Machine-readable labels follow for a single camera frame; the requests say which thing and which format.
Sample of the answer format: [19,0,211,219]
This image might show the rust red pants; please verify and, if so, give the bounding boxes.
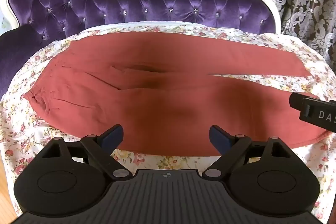
[25,32,332,157]

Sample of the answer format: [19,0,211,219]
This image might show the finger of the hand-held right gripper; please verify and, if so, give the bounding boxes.
[288,93,306,111]

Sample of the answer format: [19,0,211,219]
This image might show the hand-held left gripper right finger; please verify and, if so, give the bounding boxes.
[204,124,290,180]

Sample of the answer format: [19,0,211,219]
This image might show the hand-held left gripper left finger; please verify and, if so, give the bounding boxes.
[45,124,132,180]

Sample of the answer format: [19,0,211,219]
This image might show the purple tufted sofa white frame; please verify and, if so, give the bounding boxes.
[0,0,282,100]

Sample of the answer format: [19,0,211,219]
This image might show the floral printed blanket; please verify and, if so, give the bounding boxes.
[0,21,336,224]

